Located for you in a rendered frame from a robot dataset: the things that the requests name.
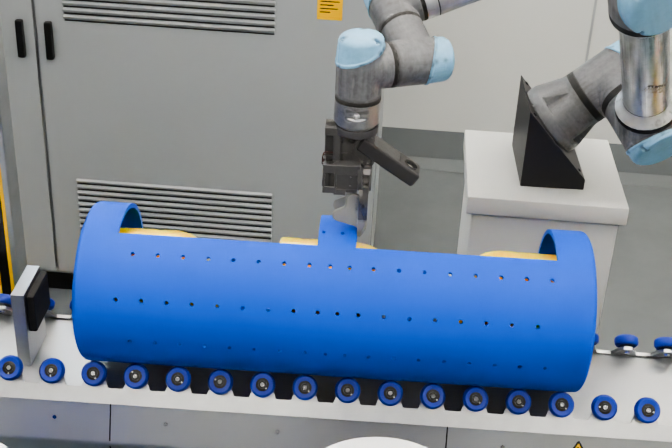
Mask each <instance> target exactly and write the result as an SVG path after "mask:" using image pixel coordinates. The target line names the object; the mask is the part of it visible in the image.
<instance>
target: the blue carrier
mask: <svg viewBox="0 0 672 448"><path fill-rule="evenodd" d="M121 227H122V228H126V227H128V228H143V223H142V218H141V214H140V211H139V208H138V206H137V205H136V204H135V203H124V202H108V201H100V202H97V203H96V204H94V205H93V206H92V208H91V209H90V211H89V212H88V214H87V216H86V219H85V221H84V224H83V227H82V230H81V234H80V238H79V242H78V247H77V252H76V258H75V265H74V273H73V286H72V321H73V331H74V337H75V342H76V345H77V348H78V351H79V353H80V354H81V356H82V357H83V358H85V359H86V360H92V361H107V362H122V363H138V364H152V365H167V366H182V367H198V368H213V369H228V370H243V371H258V372H273V373H288V374H303V375H318V376H333V377H349V378H363V379H378V380H394V381H409V382H424V383H439V384H454V385H469V386H484V387H499V388H515V389H529V390H544V391H559V392H577V391H579V390H580V389H581V388H582V386H583V385H584V383H585V381H586V378H587V376H588V372H589V369H590V365H591V360H592V355H593V349H594V341H595V332H596V320H597V275H596V264H595V257H594V252H593V248H592V244H591V242H590V239H589V237H588V236H587V235H586V234H585V233H584V232H582V231H571V230H555V229H547V230H546V231H545V233H544V235H543V237H542V240H541V243H540V246H539V250H538V253H541V254H553V255H556V257H557V261H556V260H540V259H524V258H508V257H493V256H477V255H461V254H445V253H429V252H414V251H398V250H382V249H366V248H356V242H357V227H355V226H353V225H349V224H346V223H342V222H339V221H336V220H334V219H333V217H332V216H331V215H322V216H321V220H320V227H319V236H318V245H303V244H287V243H271V242H256V241H240V240H224V239H208V238H192V237H177V236H161V235H145V234H129V233H119V231H120V228H121ZM132 254H135V255H134V256H131V255H132ZM158 255H159V256H160V257H158V258H157V256H158ZM182 257H185V259H182ZM207 259H210V260H209V261H207ZM260 262H261V263H260ZM284 263H285V264H286V265H285V266H283V265H282V264H284ZM308 265H311V267H308ZM330 266H331V267H332V268H331V269H330V268H328V267H330ZM348 268H351V270H349V269H348ZM372 269H375V271H372ZM448 274H451V275H452V276H449V275H448ZM474 276H477V278H475V277H474ZM499 277H502V280H501V279H499ZM525 279H528V281H525ZM551 280H552V281H553V282H554V283H552V282H551ZM115 298H117V299H118V301H116V300H115ZM140 299H142V300H143V302H140ZM165 301H168V304H166V303H165ZM190 303H193V304H194V305H193V306H192V305H191V304H190ZM216 304H218V305H219V307H216ZM292 309H294V310H295V312H292ZM316 311H319V312H320V313H319V314H317V313H316ZM336 312H338V313H339V315H336V314H335V313H336ZM357 313H359V314H360V316H356V314H357ZM382 315H385V316H386V317H385V318H382ZM434 318H436V319H437V320H436V321H433V319H434ZM459 320H462V323H459ZM485 322H488V324H487V325H485V324H484V323H485ZM512 323H513V324H514V325H513V326H510V324H512ZM537 325H539V328H536V326H537Z"/></svg>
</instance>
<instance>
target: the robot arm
mask: <svg viewBox="0 0 672 448"><path fill-rule="evenodd" d="M477 1H480V0H364V3H365V5H366V8H367V12H368V15H369V17H370V18H371V19H372V21H373V23H374V26H375V28H376V30H377V31H376V30H372V29H362V28H355V29H350V30H347V31H345V32H343V33H342V34H341V35H340V36H339V38H338V45H337V52H336V58H335V64H336V80H335V101H334V119H326V125H325V152H323V155H322V165H323V168H322V173H323V176H322V193H333V195H345V194H346V195H345V196H344V197H341V198H338V199H336V200H335V201H334V203H333V207H334V209H335V210H334V211H333V213H332V217H333V219H334V220H336V221H339V222H342V223H346V224H349V225H353V226H355V227H357V237H360V236H361V235H362V234H363V233H364V231H365V230H366V226H367V209H368V194H369V191H371V181H372V169H373V167H372V165H373V164H374V162H375V163H377V164H378V165H380V166H381V167H383V168H384V169H385V170H387V171H388V172H390V173H391V174H393V175H394V176H396V177H397V178H399V179H400V180H402V181H403V182H405V183H406V184H407V185H409V186H412V185H414V183H415V182H416V181H417V180H418V179H419V172H420V166H419V164H417V163H416V162H414V161H413V160H411V159H410V158H408V157H407V156H406V155H404V154H403V153H401V152H400V151H398V150H397V149H395V148H394V147H393V146H391V145H390V144H388V143H387V142H385V141H384V140H382V139H381V138H379V137H378V136H377V135H376V134H377V133H378V123H379V121H380V107H381V93H382V89H386V88H395V87H404V86H414V85H423V84H424V85H428V84H431V83H437V82H443V81H446V80H448V79H449V78H450V77H451V75H452V73H453V70H454V65H455V56H454V50H453V47H452V44H451V43H450V41H449V40H448V39H446V38H445V37H442V36H441V37H437V36H433V37H430V36H429V34H428V32H427V30H426V28H425V26H424V24H423V21H426V20H428V19H431V18H434V17H437V16H439V15H442V14H445V13H447V12H450V11H453V10H456V9H458V8H461V7H464V6H466V5H469V4H472V3H475V2H477ZM607 1H608V15H609V20H610V22H611V24H612V26H613V27H614V28H615V29H616V30H617V31H618V32H619V40H618V41H616V42H615V43H613V44H611V45H610V46H606V47H605V48H604V50H602V51H601V52H599V53H598V54H596V55H595V56H593V57H592V58H591V59H589V60H588V61H586V62H585V63H583V64H582V65H580V66H579V67H577V68H576V69H575V70H573V71H572V72H570V73H569V74H567V75H566V76H564V77H562V78H559V79H556V80H553V81H550V82H547V83H543V84H540V85H537V86H535V87H533V88H532V89H530V90H529V91H528V92H527V95H528V98H529V100H530V102H531V104H532V106H533V108H534V110H535V112H536V113H537V115H538V117H539V118H540V120H541V121H542V123H543V124H544V126H545V127H546V128H547V130H548V131H549V132H550V134H551V135H552V136H553V138H554V139H555V140H556V141H557V142H558V144H559V145H560V146H561V147H562V148H563V149H565V150H566V151H567V152H570V151H571V150H573V149H574V148H576V147H577V146H578V145H579V144H580V142H581V141H582V140H583V139H584V138H585V136H586V135H587V134H588V133H589V131H590V130H591V129H592V128H593V126H594V125H595V124H596V123H598V122H599V121H601V120H602V119H604V118H605V117H606V119H607V120H608V122H609V123H610V125H611V127H612V128H613V130H614V132H615V133H616V135H617V137H618V139H619V140H620V142H621V144H622V145H623V147H624V149H625V150H626V154H627V155H629V157H630V158H631V160H632V161H633V162H634V163H635V164H637V165H652V164H655V163H658V162H661V161H663V160H665V159H667V158H669V157H671V156H672V88H671V87H670V29H671V28H672V0H607ZM324 153H325V154H324ZM323 156H324V158H323ZM357 190H359V194H357ZM346 192H347V193H346Z"/></svg>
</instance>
